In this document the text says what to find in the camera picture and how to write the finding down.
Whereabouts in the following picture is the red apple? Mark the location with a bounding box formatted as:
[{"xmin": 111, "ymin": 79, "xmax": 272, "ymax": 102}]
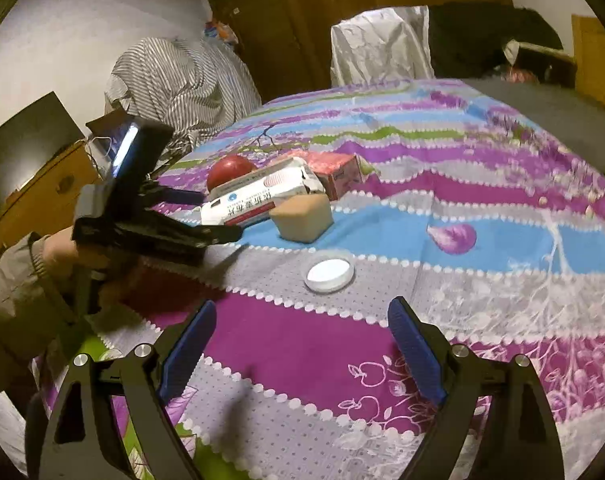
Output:
[{"xmin": 206, "ymin": 155, "xmax": 257, "ymax": 192}]

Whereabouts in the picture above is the silver fabric covered chair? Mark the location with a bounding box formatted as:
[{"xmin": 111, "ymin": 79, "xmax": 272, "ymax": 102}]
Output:
[{"xmin": 330, "ymin": 6, "xmax": 435, "ymax": 87}]

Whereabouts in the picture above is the wooden headboard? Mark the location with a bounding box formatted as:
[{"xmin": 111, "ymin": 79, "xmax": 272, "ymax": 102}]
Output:
[{"xmin": 572, "ymin": 14, "xmax": 605, "ymax": 106}]

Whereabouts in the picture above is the clear round plastic lid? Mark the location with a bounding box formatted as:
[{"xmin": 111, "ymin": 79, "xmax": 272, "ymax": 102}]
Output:
[{"xmin": 301, "ymin": 249, "xmax": 356, "ymax": 295}]

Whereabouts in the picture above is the colourful striped bed sheet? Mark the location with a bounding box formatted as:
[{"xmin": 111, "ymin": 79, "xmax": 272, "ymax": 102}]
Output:
[{"xmin": 31, "ymin": 77, "xmax": 605, "ymax": 480}]

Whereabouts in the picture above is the black flat television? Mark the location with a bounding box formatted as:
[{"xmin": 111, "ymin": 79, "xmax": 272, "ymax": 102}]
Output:
[{"xmin": 0, "ymin": 91, "xmax": 84, "ymax": 210}]

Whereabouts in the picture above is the beige sponge block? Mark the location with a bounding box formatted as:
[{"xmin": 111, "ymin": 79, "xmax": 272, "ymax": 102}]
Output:
[{"xmin": 269, "ymin": 193, "xmax": 334, "ymax": 244}]

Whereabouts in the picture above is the pink cardboard box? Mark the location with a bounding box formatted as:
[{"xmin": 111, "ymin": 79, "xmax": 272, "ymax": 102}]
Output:
[{"xmin": 284, "ymin": 150, "xmax": 363, "ymax": 202}]

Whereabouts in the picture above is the dark wooden door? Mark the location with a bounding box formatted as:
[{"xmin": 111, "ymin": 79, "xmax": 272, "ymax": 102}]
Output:
[{"xmin": 208, "ymin": 0, "xmax": 315, "ymax": 102}]

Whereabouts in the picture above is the white medicine tablet box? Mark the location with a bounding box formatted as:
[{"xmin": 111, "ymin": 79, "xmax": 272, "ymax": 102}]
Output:
[{"xmin": 199, "ymin": 157, "xmax": 325, "ymax": 226}]

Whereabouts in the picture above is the grey striped draped cloth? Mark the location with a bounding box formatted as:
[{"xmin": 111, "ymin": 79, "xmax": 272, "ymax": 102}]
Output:
[{"xmin": 105, "ymin": 37, "xmax": 261, "ymax": 162}]

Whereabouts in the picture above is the wooden chest of drawers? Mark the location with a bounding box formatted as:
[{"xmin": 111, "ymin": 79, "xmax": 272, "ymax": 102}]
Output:
[{"xmin": 0, "ymin": 141, "xmax": 102, "ymax": 257}]

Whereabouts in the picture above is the person's left hand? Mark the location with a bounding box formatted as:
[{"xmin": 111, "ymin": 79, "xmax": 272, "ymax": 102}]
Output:
[{"xmin": 42, "ymin": 226, "xmax": 110, "ymax": 292}]

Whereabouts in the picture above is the black draped clothing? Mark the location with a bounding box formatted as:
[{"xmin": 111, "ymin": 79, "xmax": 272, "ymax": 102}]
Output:
[{"xmin": 429, "ymin": 2, "xmax": 563, "ymax": 79}]

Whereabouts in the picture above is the grey sleeved left forearm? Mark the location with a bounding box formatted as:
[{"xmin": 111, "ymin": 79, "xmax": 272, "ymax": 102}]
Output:
[{"xmin": 0, "ymin": 233, "xmax": 78, "ymax": 393}]

